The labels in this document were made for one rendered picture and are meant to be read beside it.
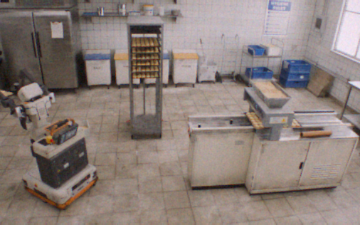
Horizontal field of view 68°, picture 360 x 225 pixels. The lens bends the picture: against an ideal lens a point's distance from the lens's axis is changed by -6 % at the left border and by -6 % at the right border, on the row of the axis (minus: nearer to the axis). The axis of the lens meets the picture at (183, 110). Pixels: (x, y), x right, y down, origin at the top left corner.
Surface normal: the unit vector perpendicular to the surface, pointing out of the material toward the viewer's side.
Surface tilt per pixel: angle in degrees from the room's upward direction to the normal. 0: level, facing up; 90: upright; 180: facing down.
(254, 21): 90
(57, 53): 90
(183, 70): 92
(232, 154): 90
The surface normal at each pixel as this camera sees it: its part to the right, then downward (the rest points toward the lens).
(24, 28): 0.16, 0.44
